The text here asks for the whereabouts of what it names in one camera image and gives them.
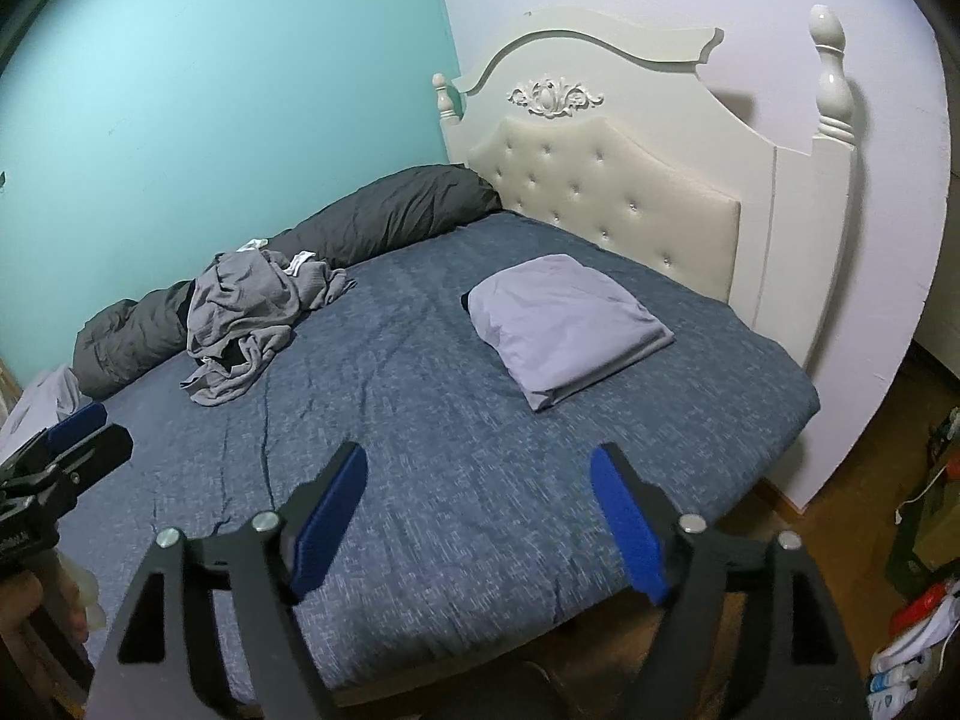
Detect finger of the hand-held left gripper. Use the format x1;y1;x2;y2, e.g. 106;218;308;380
51;424;136;494
36;400;110;456

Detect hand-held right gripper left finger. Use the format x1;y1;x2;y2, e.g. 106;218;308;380
86;441;368;720

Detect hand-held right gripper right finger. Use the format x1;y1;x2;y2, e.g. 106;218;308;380
590;444;863;720

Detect light grey jacket black cuffs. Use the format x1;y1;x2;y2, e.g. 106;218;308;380
460;255;677;413

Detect pile of grey clothes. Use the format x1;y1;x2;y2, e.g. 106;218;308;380
178;246;359;407

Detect person's left hand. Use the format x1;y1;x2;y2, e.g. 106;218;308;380
0;561;104;645

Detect light grey satin blanket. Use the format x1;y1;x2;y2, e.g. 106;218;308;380
0;364;85;460

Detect blue bed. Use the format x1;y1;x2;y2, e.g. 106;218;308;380
45;208;821;707

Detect white cloth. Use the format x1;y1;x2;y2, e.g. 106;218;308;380
238;238;317;276

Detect red and white packets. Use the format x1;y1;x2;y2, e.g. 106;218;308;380
868;583;960;720

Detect dark grey rolled duvet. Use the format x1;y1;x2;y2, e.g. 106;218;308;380
73;163;503;401

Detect cream tufted headboard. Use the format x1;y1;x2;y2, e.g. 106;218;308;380
433;4;862;392

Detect white cable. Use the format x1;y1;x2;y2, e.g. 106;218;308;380
895;456;947;527

